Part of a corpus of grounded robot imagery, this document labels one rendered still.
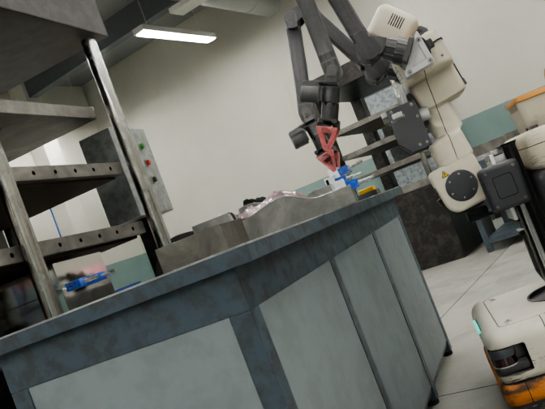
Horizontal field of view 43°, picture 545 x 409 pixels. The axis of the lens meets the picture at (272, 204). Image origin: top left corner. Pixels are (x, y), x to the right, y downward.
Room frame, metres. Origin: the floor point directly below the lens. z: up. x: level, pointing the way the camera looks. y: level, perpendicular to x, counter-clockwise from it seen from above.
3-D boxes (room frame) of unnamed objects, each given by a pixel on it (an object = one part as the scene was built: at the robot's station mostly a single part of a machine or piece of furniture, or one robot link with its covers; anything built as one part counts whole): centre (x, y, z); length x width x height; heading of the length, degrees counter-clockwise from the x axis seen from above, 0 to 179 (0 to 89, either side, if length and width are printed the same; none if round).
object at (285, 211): (2.25, 0.00, 0.86); 0.50 x 0.26 x 0.11; 88
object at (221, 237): (1.85, 0.21, 0.84); 0.20 x 0.15 x 0.07; 71
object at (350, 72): (7.14, -1.43, 1.03); 1.54 x 0.94 x 2.06; 150
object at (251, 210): (2.26, 0.00, 0.90); 0.26 x 0.18 x 0.08; 88
